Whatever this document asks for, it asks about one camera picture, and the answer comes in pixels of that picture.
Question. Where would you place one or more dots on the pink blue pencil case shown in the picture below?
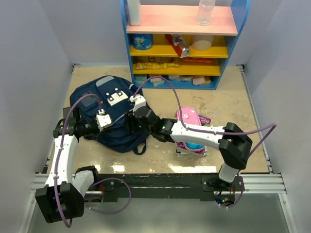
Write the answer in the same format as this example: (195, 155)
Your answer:
(190, 116)

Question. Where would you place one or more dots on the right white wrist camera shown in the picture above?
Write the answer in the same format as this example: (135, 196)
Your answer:
(138, 101)

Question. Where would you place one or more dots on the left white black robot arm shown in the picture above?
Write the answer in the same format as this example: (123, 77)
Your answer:
(62, 197)

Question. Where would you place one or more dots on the stack of books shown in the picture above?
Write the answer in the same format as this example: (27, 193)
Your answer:
(182, 151)

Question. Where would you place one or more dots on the blue round can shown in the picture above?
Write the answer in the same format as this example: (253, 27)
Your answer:
(142, 41)

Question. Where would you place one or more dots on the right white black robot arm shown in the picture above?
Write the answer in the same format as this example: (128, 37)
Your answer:
(233, 144)

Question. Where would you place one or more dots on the clear plastic water bottle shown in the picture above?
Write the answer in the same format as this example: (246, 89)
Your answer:
(205, 11)

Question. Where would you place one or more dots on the navy blue backpack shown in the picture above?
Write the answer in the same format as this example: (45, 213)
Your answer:
(114, 93)

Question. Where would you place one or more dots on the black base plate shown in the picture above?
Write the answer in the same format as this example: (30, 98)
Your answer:
(200, 186)

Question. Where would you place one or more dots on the white plastic tub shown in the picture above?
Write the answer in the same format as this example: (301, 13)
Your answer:
(201, 42)

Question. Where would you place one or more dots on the white cylinder bottle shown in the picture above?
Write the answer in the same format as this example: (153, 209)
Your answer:
(134, 7)

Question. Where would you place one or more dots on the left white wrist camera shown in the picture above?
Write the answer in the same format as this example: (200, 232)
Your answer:
(103, 120)

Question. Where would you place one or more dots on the orange pink sponge pack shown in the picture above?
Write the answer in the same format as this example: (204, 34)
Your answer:
(201, 80)

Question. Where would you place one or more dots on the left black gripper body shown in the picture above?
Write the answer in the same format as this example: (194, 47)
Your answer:
(90, 128)

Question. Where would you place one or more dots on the orange flat box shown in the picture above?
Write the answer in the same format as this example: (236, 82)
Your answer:
(196, 60)

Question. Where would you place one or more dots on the green sponge pack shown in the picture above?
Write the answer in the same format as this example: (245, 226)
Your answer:
(140, 78)

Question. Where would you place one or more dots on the blue shelf unit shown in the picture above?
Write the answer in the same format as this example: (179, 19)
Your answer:
(166, 47)

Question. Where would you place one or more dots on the aluminium frame rail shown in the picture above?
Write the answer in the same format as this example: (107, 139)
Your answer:
(263, 183)

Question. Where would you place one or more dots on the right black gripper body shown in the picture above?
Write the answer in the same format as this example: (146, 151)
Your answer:
(133, 125)

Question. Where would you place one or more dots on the yellow snack bag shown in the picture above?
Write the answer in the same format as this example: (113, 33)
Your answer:
(153, 66)

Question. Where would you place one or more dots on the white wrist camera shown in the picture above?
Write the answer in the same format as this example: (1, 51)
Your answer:
(138, 101)
(103, 120)

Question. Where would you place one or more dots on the red silver snack box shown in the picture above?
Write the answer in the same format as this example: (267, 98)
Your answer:
(179, 44)

